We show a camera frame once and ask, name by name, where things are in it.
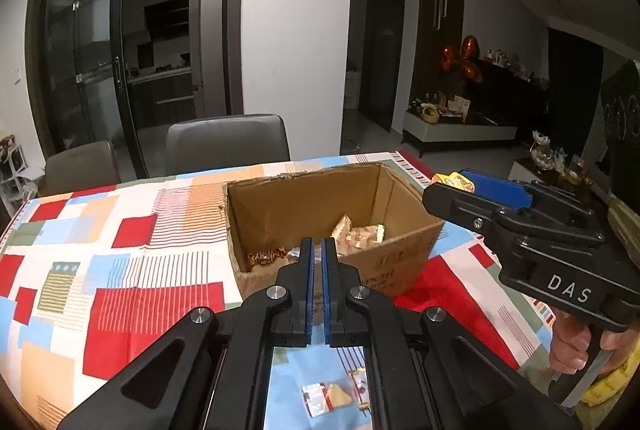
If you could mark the gold wrapped candy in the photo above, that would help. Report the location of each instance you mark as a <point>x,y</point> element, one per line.
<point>360,388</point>

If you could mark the grey chair behind table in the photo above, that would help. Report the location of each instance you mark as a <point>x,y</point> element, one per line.
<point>225,142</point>

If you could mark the white low bench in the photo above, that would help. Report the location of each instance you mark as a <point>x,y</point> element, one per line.
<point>422,134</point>

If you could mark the black glass sliding door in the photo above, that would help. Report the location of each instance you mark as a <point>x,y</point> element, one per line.
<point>76,79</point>

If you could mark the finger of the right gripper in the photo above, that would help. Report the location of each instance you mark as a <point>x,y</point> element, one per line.
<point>470,209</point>
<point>503,192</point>

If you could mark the person's right hand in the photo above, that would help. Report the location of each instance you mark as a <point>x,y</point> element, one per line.
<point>570,342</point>

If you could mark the snacks inside box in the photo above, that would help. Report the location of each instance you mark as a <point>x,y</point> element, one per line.
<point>348,239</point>

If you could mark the grey chair on left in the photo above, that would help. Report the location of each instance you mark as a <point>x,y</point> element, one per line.
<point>87,166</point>

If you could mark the brown cardboard box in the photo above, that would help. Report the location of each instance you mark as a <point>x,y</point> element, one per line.
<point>267,214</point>

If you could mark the dark tall cabinet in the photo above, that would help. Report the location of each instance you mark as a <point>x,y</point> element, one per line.
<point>439,25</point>

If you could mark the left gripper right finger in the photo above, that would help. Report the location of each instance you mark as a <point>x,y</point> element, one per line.
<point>425,370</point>

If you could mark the cluttered shelf rack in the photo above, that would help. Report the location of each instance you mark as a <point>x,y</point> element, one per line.
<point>17,187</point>

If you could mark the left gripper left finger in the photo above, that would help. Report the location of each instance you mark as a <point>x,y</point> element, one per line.
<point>210,370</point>

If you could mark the red foil balloon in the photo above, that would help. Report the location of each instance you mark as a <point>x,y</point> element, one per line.
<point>463,59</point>

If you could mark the yellow snack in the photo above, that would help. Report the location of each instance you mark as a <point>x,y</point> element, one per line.
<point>454,179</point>

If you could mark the colourful patchwork tablecloth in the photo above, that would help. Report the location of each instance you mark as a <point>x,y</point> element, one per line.
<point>90,279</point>

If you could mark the clear wrapped snack packet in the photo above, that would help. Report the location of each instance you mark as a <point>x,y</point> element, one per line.
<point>322,399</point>

